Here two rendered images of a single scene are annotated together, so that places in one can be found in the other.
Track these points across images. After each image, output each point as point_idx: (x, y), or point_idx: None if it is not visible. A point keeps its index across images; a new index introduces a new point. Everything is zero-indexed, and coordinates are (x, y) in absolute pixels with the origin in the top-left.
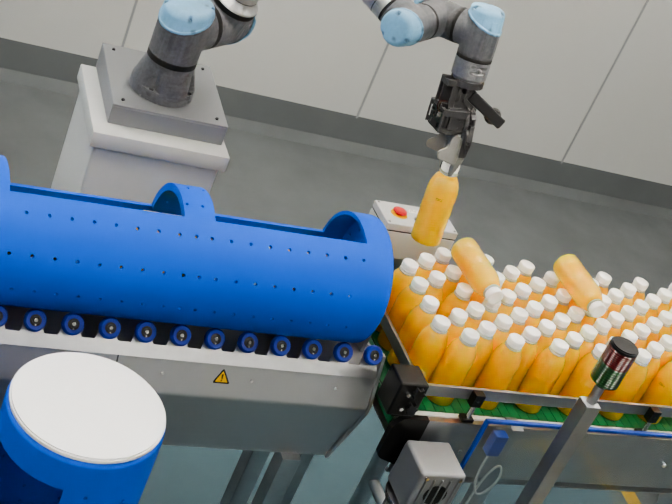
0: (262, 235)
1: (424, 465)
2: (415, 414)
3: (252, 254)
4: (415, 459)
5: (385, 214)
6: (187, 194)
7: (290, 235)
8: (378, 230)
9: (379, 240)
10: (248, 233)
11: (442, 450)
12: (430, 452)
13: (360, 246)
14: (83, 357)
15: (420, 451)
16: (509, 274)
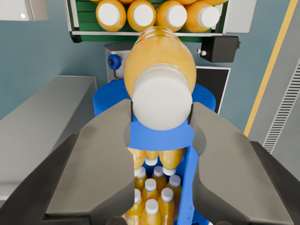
0: (184, 217)
1: (243, 29)
2: (215, 27)
3: (192, 211)
4: (236, 33)
5: (6, 16)
6: None
7: (184, 203)
8: (173, 133)
9: (188, 133)
10: (183, 224)
11: (234, 6)
12: (234, 18)
13: (193, 150)
14: (212, 224)
15: (232, 27)
16: None
